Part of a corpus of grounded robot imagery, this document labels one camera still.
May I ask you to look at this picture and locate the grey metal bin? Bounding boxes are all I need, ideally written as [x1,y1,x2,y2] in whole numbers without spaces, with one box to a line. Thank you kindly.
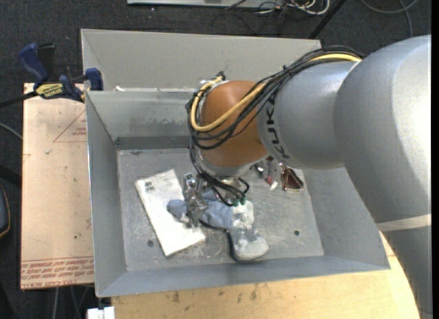
[80,28,391,298]

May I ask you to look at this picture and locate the black cord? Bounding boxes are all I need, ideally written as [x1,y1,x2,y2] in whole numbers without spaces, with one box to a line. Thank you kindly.
[198,220,241,263]

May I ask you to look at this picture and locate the brown sunglasses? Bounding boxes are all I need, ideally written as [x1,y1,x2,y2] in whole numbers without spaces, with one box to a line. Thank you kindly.
[280,167,306,193]

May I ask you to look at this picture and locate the brown cardboard board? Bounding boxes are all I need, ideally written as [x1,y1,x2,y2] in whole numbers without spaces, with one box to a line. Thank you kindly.
[20,82,95,291]

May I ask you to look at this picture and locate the white flat packet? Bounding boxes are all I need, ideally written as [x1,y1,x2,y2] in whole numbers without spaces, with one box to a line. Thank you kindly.
[134,169,207,258]

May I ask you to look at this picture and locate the blue-grey cloth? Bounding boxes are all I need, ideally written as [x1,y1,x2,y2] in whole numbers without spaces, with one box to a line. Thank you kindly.
[166,189,241,232]

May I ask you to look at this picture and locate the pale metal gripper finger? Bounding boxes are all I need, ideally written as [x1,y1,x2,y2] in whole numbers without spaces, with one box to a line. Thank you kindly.
[187,200,209,228]
[183,172,202,209]

